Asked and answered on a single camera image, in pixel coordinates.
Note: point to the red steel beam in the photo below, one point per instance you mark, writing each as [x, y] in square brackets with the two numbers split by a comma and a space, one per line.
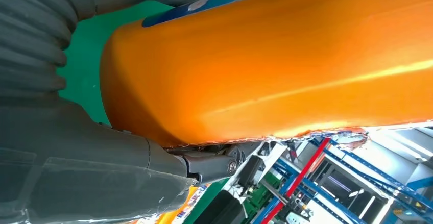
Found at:
[297, 178]

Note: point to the black zipped carrying case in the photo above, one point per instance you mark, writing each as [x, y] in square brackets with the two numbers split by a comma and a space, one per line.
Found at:
[220, 212]

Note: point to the green plastic crate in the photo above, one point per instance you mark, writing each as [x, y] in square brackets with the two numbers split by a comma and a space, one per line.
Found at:
[262, 197]

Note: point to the black boxy device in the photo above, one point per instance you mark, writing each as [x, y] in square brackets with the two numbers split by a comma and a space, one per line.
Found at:
[252, 173]

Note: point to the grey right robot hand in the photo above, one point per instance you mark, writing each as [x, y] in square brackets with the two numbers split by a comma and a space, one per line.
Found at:
[84, 175]

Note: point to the blue steel shelving rack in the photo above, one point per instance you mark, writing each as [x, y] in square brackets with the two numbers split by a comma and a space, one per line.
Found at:
[355, 182]

